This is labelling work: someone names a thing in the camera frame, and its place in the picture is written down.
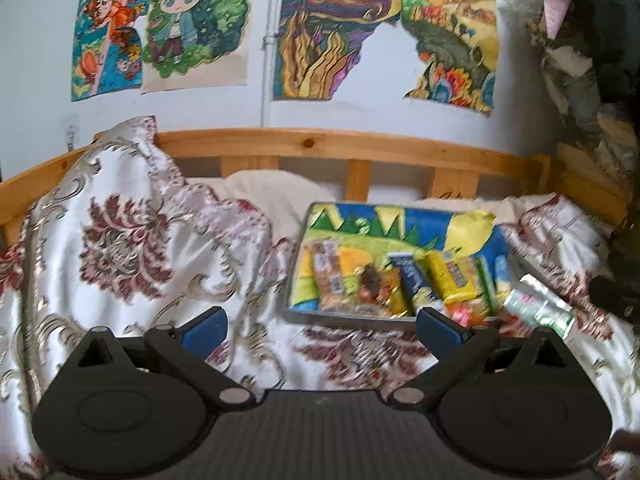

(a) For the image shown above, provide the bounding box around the orange snack bag red label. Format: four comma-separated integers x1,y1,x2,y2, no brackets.
444,298,497,327

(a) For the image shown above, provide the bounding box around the yellow dried fish package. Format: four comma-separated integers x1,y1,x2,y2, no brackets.
426,250,480,304

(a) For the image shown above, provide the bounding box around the green stick snack package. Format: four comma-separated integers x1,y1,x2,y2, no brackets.
473,255,511,315

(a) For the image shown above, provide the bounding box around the dark blue powder sachet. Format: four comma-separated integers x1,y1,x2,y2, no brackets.
387,252,442,315

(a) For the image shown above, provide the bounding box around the white green snack package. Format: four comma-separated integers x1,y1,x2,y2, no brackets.
503,274,575,339

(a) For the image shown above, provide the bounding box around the small nut bar package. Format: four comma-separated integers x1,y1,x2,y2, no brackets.
309,240,350,312

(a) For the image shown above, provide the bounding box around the golden yellow snack bag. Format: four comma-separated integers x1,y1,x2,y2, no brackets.
352,264,410,318

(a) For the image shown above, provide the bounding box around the dinosaur painted tray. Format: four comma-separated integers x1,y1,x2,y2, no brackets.
283,202,512,330

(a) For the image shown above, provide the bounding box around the white floral satin bedspread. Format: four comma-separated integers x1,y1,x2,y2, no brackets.
1,116,639,479

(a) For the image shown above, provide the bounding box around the cream pillow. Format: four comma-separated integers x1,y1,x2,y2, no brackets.
186,170,335,243

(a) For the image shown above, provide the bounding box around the wooden bed headboard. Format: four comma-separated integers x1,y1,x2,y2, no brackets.
0,127,632,246

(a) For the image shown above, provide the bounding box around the orange haired girl poster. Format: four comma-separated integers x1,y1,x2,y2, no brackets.
70,0,150,102

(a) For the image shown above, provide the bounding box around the blond anime boy poster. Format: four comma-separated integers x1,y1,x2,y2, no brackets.
141,0,250,93

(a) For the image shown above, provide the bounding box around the landscape painting poster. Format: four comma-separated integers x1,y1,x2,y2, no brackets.
401,0,499,115

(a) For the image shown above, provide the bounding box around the pile of clothes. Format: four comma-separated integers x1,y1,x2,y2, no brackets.
529,0,639,198

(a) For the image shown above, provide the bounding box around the swirly sun painting poster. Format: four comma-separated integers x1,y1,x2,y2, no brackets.
273,0,401,101

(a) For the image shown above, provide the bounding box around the white wall pipe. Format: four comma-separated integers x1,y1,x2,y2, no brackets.
259,0,279,128

